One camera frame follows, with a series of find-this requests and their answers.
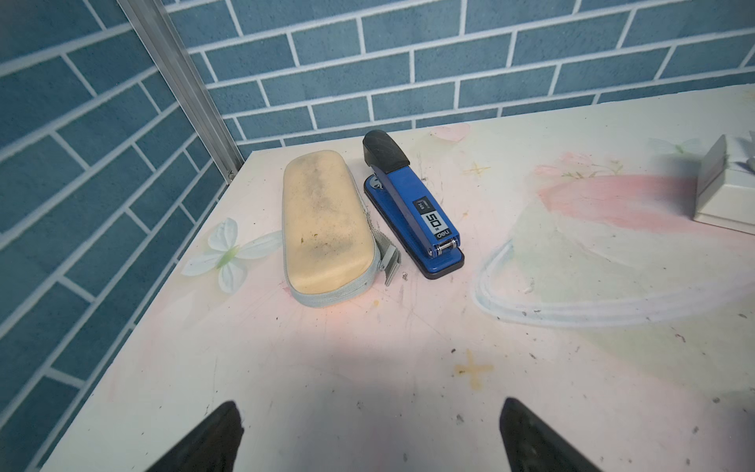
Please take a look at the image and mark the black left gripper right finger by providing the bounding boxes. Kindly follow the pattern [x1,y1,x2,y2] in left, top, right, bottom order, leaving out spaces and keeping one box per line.
[499,397,599,472]

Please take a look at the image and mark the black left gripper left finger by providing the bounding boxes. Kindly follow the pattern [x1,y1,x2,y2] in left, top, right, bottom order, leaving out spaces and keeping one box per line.
[147,401,244,472]

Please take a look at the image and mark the beige zippered pencil case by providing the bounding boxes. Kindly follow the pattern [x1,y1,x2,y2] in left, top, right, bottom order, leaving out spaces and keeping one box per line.
[282,151,402,308]

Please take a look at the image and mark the aluminium corner post left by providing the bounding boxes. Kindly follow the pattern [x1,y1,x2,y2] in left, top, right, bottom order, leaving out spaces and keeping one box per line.
[118,0,244,183]

